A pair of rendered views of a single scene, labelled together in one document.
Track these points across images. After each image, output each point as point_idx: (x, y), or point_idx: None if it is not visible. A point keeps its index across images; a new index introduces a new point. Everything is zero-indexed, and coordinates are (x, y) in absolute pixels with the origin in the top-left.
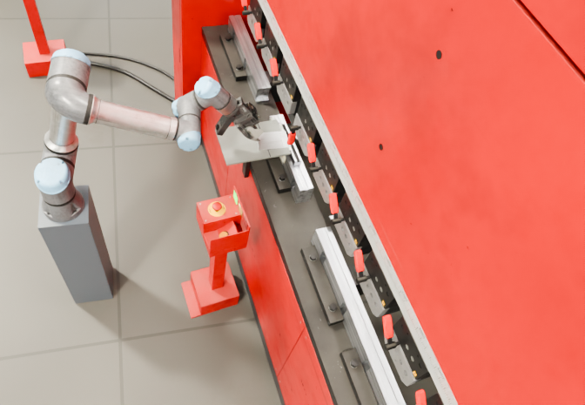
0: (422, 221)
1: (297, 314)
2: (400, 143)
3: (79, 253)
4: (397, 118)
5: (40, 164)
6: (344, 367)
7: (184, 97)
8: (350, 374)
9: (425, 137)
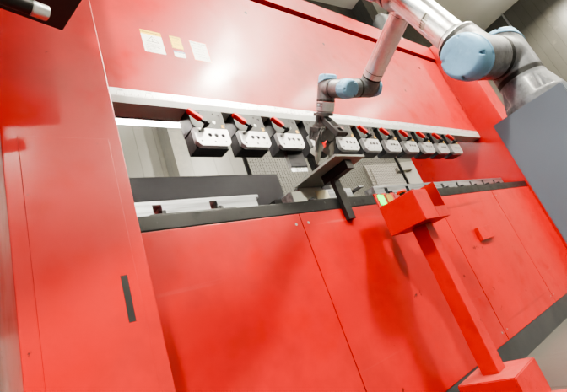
0: None
1: None
2: (341, 77)
3: None
4: (333, 70)
5: (499, 29)
6: None
7: (341, 78)
8: (437, 188)
9: (342, 67)
